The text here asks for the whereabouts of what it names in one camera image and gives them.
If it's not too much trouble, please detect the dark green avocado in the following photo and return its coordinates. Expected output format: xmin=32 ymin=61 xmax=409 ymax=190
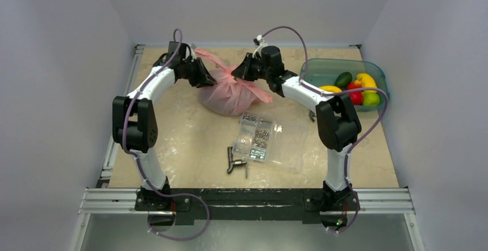
xmin=334 ymin=72 xmax=353 ymax=89

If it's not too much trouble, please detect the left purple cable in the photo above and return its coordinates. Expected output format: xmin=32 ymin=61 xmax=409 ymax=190
xmin=121 ymin=28 xmax=212 ymax=242

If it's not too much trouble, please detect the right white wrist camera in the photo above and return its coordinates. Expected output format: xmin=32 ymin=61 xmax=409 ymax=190
xmin=252 ymin=35 xmax=268 ymax=58

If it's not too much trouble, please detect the teal plastic tub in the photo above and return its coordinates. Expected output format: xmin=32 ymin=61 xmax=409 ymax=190
xmin=300 ymin=58 xmax=388 ymax=112

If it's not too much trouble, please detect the clear plastic screw box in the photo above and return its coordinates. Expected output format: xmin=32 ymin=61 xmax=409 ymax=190
xmin=232 ymin=112 xmax=307 ymax=173

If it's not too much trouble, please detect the black metal tool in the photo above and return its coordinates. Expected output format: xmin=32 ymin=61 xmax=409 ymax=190
xmin=226 ymin=146 xmax=249 ymax=179

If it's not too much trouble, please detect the red apple in tub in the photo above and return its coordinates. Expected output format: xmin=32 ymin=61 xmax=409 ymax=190
xmin=346 ymin=81 xmax=363 ymax=105

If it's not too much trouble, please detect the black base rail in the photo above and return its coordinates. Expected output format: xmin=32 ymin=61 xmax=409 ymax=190
xmin=134 ymin=188 xmax=360 ymax=229

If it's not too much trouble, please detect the green lime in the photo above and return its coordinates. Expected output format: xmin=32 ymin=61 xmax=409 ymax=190
xmin=362 ymin=92 xmax=380 ymax=107

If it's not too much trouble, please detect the aluminium frame rail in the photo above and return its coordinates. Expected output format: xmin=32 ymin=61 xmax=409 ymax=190
xmin=76 ymin=44 xmax=415 ymax=251

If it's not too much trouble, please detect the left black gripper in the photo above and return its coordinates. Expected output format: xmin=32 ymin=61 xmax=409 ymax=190
xmin=181 ymin=58 xmax=216 ymax=88

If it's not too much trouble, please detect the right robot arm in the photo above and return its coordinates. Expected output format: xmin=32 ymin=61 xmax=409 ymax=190
xmin=231 ymin=46 xmax=362 ymax=209

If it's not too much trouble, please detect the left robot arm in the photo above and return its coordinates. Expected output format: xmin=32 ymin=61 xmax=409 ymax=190
xmin=112 ymin=41 xmax=216 ymax=210

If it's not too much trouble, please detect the pink plastic bag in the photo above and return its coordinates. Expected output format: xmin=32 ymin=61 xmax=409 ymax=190
xmin=195 ymin=48 xmax=273 ymax=116

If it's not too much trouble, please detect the yellow banana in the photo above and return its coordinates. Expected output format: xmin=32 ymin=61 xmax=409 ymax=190
xmin=320 ymin=85 xmax=342 ymax=93

